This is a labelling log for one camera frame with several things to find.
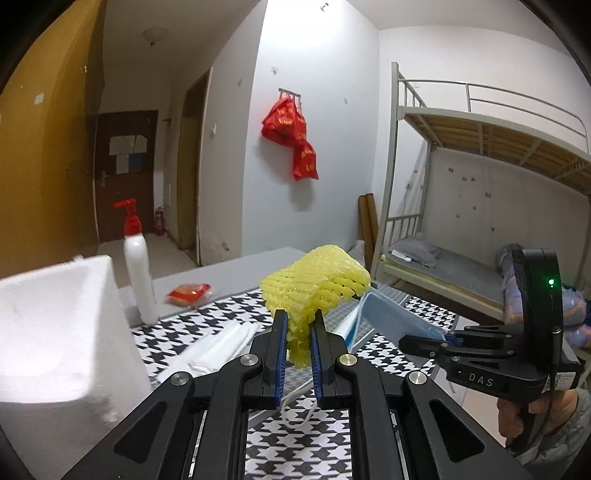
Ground dark brown door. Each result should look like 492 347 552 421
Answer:
94 110 158 243

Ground white foam box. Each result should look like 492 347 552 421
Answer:
1 256 151 479

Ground wooden wardrobe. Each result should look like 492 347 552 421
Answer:
1 1 106 277

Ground white red pump bottle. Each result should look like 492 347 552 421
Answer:
113 198 158 326

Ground wooden boards leaning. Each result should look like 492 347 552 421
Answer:
358 193 379 270

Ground red snack packet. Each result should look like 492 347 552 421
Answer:
165 283 211 308

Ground ceiling lamp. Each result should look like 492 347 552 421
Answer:
142 26 169 47

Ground grey folded blanket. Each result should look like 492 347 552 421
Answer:
389 236 442 268

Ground right hand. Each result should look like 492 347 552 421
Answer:
496 386 581 451

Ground red fire extinguisher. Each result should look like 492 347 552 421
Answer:
154 206 166 236

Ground metal bunk bed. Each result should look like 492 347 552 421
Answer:
370 64 590 321

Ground blue face mask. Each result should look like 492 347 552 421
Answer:
279 287 448 431

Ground red hanging bags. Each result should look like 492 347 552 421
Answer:
262 89 320 181

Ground houndstooth table runner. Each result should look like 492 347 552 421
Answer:
131 286 459 479

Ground yellow foam fruit net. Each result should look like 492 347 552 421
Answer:
259 245 370 368

